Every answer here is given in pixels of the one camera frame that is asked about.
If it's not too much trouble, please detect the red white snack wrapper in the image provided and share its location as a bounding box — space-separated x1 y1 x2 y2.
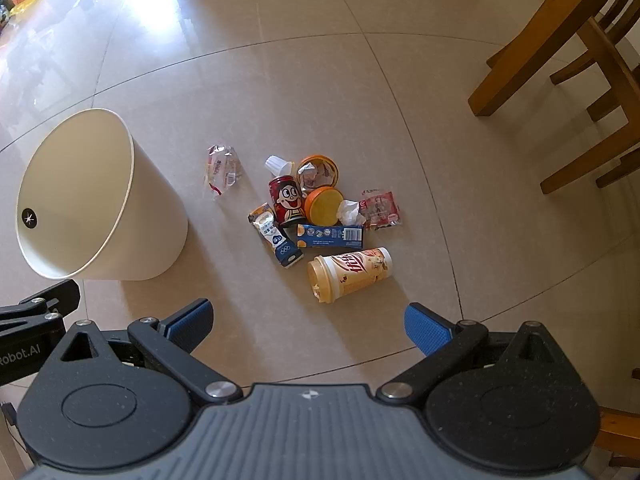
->
358 188 403 231

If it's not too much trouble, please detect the red cartoon can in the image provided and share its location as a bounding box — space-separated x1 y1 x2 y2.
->
268 174 304 229

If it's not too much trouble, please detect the clear snack wrapper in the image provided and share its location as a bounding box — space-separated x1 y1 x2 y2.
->
203 144 242 201

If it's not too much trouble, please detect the yellow plastic bag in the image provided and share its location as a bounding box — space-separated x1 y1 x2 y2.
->
9 0 52 17

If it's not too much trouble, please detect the yellow milk tea cup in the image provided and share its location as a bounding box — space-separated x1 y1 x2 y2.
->
307 246 394 306

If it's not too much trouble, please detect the white tissue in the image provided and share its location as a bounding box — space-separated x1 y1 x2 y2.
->
336 199 369 229

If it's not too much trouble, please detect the white trash bin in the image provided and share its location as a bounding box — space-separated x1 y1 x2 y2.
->
14 108 189 281

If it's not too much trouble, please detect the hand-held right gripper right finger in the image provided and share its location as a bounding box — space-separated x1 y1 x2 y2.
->
376 302 586 407

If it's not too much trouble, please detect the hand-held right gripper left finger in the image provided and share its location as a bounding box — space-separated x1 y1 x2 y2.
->
47 298 246 407

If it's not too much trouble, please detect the blue carton box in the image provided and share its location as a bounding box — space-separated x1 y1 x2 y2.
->
294 223 365 250

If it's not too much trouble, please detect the small white plastic cup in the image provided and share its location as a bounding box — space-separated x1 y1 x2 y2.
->
264 155 294 179

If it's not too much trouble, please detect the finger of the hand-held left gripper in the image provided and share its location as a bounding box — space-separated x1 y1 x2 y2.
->
0 279 81 330

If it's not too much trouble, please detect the orange rim bowl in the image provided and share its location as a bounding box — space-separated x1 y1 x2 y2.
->
296 155 342 192

